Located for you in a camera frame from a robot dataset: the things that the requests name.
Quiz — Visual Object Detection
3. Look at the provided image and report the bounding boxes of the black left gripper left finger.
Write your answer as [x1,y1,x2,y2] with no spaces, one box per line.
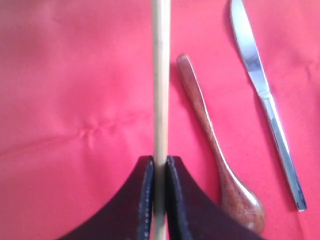
[61,156,154,240]

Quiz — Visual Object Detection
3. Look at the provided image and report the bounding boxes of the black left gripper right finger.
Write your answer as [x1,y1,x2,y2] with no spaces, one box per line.
[165,156,261,240]

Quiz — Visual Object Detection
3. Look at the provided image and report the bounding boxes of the dark wooden spoon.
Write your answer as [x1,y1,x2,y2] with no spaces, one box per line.
[176,54,266,234]

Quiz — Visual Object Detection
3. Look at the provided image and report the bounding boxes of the red tablecloth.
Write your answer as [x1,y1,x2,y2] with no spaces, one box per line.
[0,0,320,240]

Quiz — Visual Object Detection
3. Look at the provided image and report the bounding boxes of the silver table knife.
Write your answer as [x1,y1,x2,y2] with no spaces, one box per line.
[229,0,307,212]

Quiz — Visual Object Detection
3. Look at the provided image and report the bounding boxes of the wooden chopstick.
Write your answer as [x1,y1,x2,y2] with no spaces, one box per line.
[151,0,171,240]

